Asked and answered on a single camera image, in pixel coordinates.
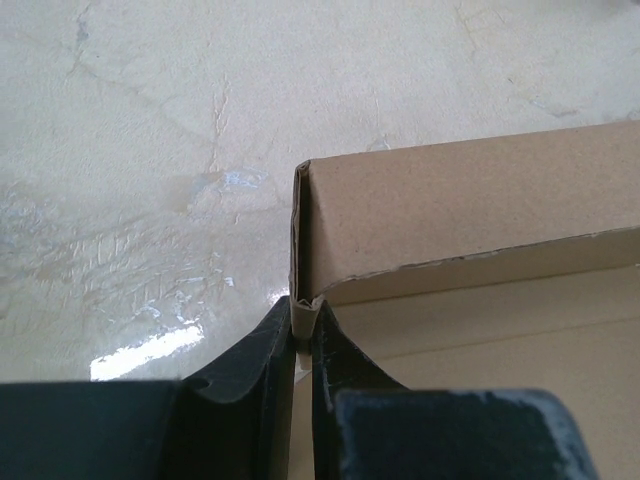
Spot cardboard box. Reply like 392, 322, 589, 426
290, 120, 639, 479

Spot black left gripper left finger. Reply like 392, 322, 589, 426
1, 297, 295, 479

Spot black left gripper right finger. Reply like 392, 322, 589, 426
311, 303, 599, 479

